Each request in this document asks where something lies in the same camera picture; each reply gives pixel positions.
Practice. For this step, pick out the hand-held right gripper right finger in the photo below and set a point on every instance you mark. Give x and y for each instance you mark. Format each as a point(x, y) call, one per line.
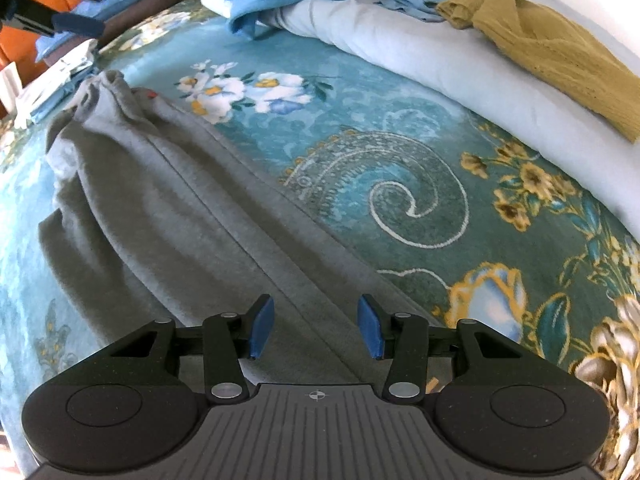
point(370, 330)

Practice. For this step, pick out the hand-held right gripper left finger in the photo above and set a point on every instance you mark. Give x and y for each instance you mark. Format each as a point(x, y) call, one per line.
point(262, 327)

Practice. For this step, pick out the grey pants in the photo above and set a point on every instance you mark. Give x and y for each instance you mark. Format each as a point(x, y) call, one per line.
point(175, 210)

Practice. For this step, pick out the white and blue printed cloth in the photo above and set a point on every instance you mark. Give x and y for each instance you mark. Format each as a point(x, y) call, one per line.
point(50, 90)

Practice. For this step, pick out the green floral blanket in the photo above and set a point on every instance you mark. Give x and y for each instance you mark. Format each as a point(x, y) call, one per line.
point(350, 125)

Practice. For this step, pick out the light blue daisy quilt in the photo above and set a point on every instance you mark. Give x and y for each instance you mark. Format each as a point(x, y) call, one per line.
point(450, 70)

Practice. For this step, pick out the mustard yellow knit garment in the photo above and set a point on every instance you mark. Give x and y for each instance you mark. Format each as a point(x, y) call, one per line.
point(550, 45)

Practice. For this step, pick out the orange wooden bed frame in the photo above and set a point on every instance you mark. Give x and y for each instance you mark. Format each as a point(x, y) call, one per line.
point(10, 52)

